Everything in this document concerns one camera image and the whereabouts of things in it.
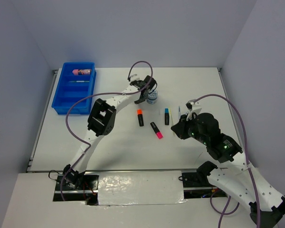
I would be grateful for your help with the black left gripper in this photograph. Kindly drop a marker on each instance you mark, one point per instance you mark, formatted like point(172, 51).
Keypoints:
point(139, 101)

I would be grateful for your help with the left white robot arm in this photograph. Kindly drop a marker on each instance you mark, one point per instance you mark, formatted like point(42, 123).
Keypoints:
point(100, 123)

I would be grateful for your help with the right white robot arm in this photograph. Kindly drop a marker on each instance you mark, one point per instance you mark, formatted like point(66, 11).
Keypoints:
point(243, 182)

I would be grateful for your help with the pink capped pencil tube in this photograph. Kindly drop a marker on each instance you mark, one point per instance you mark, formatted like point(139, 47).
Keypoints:
point(80, 72)

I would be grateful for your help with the black metal base rail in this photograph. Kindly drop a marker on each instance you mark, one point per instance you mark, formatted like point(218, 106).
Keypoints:
point(87, 193)

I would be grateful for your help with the blue plastic compartment bin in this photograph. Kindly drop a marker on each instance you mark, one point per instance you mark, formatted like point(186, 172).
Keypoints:
point(66, 93)

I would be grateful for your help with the orange capped black highlighter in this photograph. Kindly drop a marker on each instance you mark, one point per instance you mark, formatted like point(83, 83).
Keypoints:
point(140, 117)

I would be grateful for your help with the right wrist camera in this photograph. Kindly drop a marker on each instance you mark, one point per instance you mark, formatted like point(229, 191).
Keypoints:
point(193, 107)

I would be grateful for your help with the green gel pen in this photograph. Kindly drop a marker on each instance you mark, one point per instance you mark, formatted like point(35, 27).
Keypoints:
point(79, 81)

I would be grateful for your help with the blue paint jar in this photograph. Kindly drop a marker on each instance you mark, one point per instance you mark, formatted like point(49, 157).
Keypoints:
point(152, 97)

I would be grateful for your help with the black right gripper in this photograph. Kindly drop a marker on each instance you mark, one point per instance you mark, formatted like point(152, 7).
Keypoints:
point(179, 128)

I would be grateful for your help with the yellow thin pen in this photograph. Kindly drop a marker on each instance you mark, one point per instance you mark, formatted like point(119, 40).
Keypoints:
point(171, 118)

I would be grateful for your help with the blue capped black highlighter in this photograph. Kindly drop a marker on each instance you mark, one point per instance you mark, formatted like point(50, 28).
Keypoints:
point(166, 116)

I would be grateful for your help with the silver foil covered plate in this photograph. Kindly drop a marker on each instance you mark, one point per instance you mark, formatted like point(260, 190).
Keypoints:
point(140, 188)

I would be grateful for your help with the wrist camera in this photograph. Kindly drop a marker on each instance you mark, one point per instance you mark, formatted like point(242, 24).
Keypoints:
point(133, 77)
point(193, 107)

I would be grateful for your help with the pink capped black highlighter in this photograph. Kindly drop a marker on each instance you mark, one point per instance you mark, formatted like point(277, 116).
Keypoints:
point(156, 130)

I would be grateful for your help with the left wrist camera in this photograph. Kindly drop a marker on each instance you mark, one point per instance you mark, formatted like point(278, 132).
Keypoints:
point(133, 77)

